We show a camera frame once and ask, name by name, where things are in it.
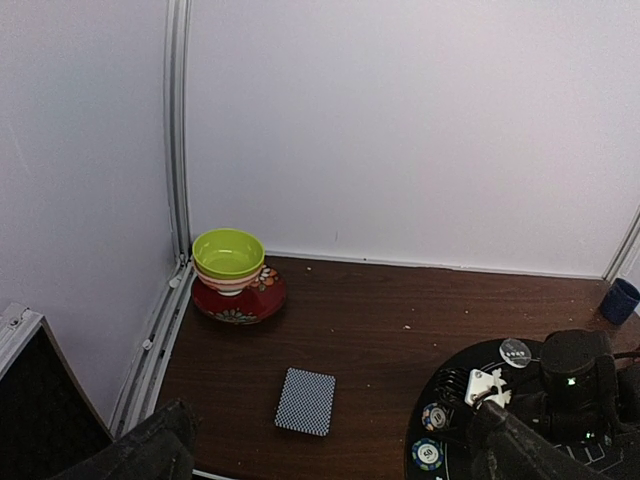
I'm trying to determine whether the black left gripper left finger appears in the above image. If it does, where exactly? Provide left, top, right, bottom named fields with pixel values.
left=56, top=400, right=196, bottom=480

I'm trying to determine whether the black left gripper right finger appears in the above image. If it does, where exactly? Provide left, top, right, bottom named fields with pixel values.
left=468, top=401, right=639, bottom=479

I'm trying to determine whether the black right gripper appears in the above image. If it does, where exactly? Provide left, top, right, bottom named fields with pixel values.
left=509, top=329, right=639, bottom=443

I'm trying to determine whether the blue white chip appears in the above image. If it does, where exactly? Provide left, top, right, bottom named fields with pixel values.
left=421, top=402, right=451, bottom=432

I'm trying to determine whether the green poker chip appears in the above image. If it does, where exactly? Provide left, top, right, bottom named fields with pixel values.
left=411, top=438, right=444, bottom=471

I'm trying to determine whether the clear round dealer button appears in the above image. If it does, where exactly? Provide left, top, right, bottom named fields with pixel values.
left=499, top=338, right=532, bottom=369

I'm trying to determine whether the round black poker mat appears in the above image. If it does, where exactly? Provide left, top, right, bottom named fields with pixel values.
left=404, top=330, right=639, bottom=479

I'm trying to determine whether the dark blue enamel mug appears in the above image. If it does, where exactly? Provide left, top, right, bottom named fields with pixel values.
left=599, top=278, right=640, bottom=326

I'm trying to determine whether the aluminium poker case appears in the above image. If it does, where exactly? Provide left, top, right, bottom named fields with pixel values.
left=1, top=303, right=113, bottom=479

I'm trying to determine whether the blue playing card deck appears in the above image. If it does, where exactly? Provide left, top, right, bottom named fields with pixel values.
left=274, top=367, right=336, bottom=437

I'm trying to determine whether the green bowl on red saucer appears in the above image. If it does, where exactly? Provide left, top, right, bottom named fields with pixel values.
left=191, top=228, right=287, bottom=326

